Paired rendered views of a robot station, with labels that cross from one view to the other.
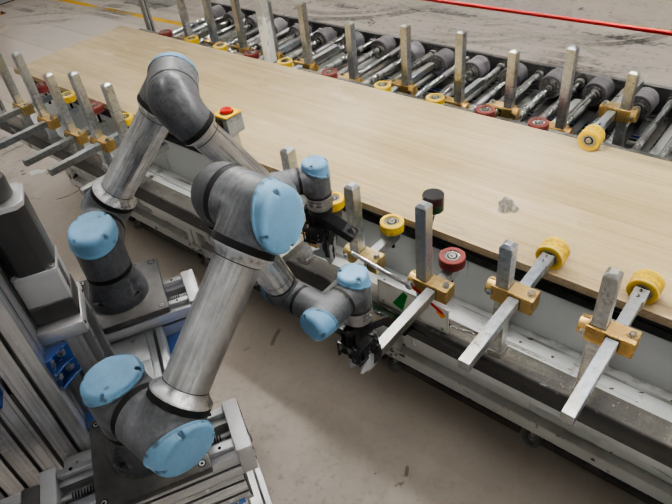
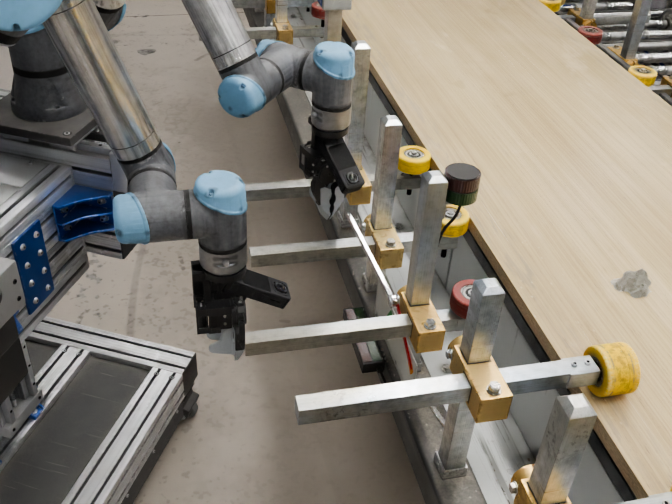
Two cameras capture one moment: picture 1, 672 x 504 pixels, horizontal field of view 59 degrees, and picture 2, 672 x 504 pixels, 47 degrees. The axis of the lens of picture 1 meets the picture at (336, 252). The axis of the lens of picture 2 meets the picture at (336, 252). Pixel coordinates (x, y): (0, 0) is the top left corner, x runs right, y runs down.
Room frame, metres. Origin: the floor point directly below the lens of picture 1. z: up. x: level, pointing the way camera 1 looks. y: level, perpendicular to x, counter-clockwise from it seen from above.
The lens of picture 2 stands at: (0.27, -0.68, 1.78)
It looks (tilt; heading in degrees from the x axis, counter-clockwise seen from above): 37 degrees down; 31
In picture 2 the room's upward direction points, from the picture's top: 4 degrees clockwise
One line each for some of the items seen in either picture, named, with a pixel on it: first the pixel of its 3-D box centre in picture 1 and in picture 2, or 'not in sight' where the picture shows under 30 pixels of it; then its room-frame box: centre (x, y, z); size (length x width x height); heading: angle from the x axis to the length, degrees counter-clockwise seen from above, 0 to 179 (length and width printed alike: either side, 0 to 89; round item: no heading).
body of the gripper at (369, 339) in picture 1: (358, 336); (220, 292); (1.00, -0.03, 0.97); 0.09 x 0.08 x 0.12; 136
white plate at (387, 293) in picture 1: (411, 305); (393, 337); (1.29, -0.21, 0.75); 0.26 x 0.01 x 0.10; 46
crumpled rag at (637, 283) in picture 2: (508, 203); (636, 279); (1.53, -0.57, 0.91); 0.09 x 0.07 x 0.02; 163
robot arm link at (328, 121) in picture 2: (319, 201); (329, 114); (1.39, 0.03, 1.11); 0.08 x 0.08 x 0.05
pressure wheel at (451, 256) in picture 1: (451, 268); (469, 314); (1.32, -0.34, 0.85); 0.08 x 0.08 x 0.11
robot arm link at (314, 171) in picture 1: (315, 177); (331, 75); (1.39, 0.03, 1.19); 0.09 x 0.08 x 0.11; 97
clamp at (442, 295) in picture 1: (431, 284); (420, 316); (1.27, -0.27, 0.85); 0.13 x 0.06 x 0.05; 46
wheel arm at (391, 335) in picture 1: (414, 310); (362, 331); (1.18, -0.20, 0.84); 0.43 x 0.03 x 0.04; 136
